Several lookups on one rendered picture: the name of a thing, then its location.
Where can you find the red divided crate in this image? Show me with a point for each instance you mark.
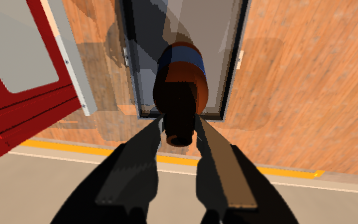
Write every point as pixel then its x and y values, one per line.
pixel 36 90

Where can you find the black rectangular tray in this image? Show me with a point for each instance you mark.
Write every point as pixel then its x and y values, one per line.
pixel 215 27

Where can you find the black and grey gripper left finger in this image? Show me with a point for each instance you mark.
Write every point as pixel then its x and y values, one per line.
pixel 127 178

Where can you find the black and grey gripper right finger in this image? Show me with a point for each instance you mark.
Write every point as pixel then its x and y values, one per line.
pixel 228 182

